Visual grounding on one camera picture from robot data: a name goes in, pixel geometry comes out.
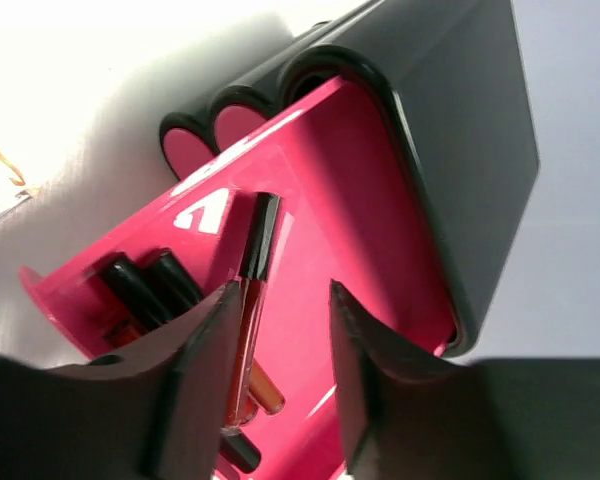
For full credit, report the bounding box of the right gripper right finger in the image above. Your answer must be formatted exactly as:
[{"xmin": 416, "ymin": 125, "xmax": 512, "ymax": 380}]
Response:
[{"xmin": 329, "ymin": 282, "xmax": 600, "ymax": 479}]

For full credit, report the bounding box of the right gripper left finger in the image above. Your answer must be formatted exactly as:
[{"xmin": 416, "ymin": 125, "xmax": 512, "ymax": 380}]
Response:
[{"xmin": 0, "ymin": 281, "xmax": 242, "ymax": 479}]

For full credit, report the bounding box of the red lip gloss tube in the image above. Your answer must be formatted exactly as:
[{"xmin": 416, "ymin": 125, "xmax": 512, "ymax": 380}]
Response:
[{"xmin": 97, "ymin": 252, "xmax": 173, "ymax": 333}]

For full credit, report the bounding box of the red lip gloss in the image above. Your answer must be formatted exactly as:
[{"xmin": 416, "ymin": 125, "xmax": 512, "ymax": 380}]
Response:
[
  {"xmin": 224, "ymin": 192, "xmax": 281, "ymax": 431},
  {"xmin": 219, "ymin": 361, "xmax": 285, "ymax": 473},
  {"xmin": 143, "ymin": 248, "xmax": 205, "ymax": 318}
]

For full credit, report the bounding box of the pink top drawer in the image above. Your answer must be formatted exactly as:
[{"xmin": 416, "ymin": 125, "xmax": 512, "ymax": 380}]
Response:
[{"xmin": 19, "ymin": 78, "xmax": 455, "ymax": 479}]

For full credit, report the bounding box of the black pink drawer organizer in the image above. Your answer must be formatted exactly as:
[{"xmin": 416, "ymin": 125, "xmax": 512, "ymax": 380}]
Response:
[{"xmin": 159, "ymin": 1, "xmax": 539, "ymax": 357}]

